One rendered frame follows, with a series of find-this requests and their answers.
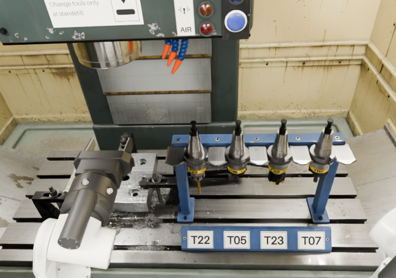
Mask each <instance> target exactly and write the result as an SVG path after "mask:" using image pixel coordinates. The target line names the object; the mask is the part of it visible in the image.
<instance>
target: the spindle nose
mask: <svg viewBox="0 0 396 278"><path fill-rule="evenodd" d="M72 44H73V47H74V51H75V54H76V56H77V57H78V60H79V62H80V63H81V64H83V65H85V66H86V67H90V68H95V69H107V68H115V67H120V66H122V65H126V64H128V63H130V62H132V61H134V60H135V59H136V58H137V57H138V56H139V55H140V54H141V52H142V41H117V42H83V43H72Z"/></svg>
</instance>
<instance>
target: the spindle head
mask: <svg viewBox="0 0 396 278"><path fill-rule="evenodd" d="M203 1H209V2H211V3H212V4H213V6H214V13H213V15H212V16H211V17H209V18H203V17H201V16H200V15H199V13H198V11H197V8H198V6H199V3H201V2H203ZM140 4H141V11H142V15H143V22H144V24H137V25H107V26H91V27H60V28H54V27H53V24H52V21H51V18H50V15H49V13H48V10H47V6H46V4H45V1H44V0H0V41H1V42H2V44H3V45H32V44H66V43H83V42H117V41H151V40H169V39H202V38H222V0H193V10H194V28H195V35H189V36H177V26H176V14H175V8H174V0H140ZM253 12H254V0H250V24H249V37H250V31H251V29H252V27H253ZM203 21H210V22H212V23H213V24H214V28H215V30H214V33H213V35H211V36H209V37H204V36H202V35H201V34H200V32H199V25H200V24H201V23H202V22H203Z"/></svg>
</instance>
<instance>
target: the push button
mask: <svg viewBox="0 0 396 278"><path fill-rule="evenodd" d="M244 26H245V17H244V16H243V15H242V14H240V13H238V12H235V13H232V14H230V15H229V16H228V18H227V27H228V28H229V29H230V30H232V31H240V30H241V29H242V28H243V27H244Z"/></svg>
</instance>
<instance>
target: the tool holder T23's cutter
mask: <svg viewBox="0 0 396 278"><path fill-rule="evenodd" d="M285 174H286V173H285V172H284V173H282V174H279V175H277V174H274V173H273V172H271V171H270V170H269V175H268V180H269V181H272V182H273V184H276V185H279V183H280V182H282V183H283V182H284V181H285Z"/></svg>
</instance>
